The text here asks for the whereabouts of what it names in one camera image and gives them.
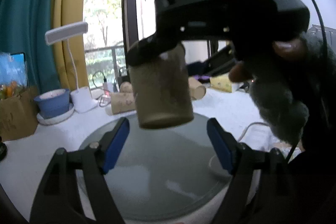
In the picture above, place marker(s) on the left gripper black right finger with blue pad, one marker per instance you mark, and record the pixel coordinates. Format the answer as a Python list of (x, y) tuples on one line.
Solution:
[(240, 161)]

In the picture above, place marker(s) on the white power charger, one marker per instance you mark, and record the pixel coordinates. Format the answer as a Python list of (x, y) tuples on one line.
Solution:
[(107, 86)]

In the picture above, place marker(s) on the yellow curtain left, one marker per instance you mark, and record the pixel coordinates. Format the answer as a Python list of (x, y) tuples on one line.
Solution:
[(71, 11)]

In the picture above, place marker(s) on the bag of fruit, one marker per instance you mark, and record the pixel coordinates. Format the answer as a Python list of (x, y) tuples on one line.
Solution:
[(12, 89)]

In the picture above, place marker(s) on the yellow tissue box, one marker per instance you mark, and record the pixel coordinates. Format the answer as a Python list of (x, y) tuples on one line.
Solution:
[(224, 84)]

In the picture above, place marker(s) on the blue plastic bowl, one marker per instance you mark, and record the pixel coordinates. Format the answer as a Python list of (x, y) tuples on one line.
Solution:
[(55, 106)]

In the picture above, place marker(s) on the round grey glass turntable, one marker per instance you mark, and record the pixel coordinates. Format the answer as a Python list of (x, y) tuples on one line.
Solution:
[(164, 174)]

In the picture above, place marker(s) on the tablet with blue screen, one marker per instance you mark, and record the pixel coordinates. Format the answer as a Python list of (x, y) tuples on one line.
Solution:
[(13, 68)]

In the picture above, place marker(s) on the white desk lamp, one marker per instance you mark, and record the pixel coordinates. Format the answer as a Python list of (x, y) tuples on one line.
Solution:
[(66, 40)]

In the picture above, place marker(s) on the brown cardboard box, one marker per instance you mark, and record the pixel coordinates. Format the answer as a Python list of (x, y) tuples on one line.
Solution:
[(19, 115)]

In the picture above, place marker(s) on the teal curtain left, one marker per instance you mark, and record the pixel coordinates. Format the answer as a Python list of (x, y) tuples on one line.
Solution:
[(23, 27)]

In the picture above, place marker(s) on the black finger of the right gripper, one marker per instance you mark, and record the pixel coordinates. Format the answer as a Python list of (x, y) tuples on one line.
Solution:
[(220, 63), (148, 49)]

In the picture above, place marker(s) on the pink inner bowl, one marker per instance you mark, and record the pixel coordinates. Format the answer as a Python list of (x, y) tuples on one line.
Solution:
[(52, 94)]

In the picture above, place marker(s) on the brown paper cup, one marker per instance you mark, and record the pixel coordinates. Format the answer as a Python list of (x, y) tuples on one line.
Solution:
[(122, 102), (126, 87), (161, 91), (197, 90)]

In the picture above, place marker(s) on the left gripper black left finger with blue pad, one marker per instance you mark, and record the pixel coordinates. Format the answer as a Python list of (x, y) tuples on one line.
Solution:
[(57, 199)]

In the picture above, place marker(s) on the purple cloth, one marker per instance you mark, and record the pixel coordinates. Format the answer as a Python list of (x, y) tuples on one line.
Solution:
[(195, 69)]

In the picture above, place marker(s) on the white plate under bowl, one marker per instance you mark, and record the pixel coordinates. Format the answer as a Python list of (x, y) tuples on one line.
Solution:
[(56, 119)]

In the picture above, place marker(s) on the dark gloved hand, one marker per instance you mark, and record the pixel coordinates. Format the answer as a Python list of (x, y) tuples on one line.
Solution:
[(297, 100)]

